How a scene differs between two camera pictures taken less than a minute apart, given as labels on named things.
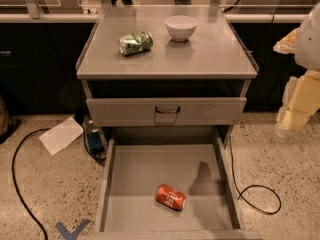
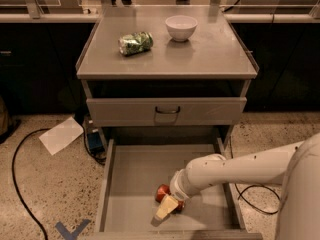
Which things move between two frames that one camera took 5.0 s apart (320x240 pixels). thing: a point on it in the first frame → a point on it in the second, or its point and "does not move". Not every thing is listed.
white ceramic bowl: x=180 y=27 does not move
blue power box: x=95 y=143 does not move
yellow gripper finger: x=289 y=120 → x=166 y=206
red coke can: x=170 y=197 does not move
